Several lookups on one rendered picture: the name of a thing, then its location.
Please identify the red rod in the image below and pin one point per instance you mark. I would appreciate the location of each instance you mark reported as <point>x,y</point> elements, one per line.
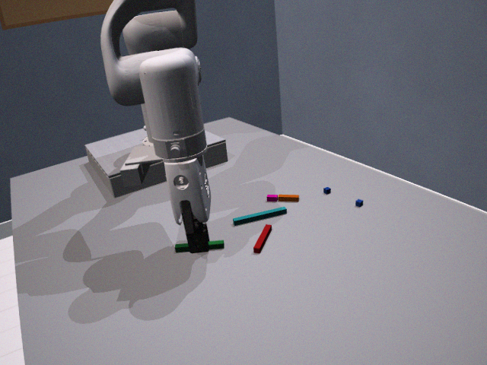
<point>262,239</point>

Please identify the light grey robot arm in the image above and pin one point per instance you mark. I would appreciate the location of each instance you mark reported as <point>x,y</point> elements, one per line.
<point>169,83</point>

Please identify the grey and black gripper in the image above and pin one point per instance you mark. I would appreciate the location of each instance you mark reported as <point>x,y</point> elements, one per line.
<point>190,198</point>

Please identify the turquoise rod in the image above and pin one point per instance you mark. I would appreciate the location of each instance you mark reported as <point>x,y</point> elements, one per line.
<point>259,216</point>

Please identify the green rod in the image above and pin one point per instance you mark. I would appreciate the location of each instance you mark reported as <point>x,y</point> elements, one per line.
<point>219,244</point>

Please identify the orange rod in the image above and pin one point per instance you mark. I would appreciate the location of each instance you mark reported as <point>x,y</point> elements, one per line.
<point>288,198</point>

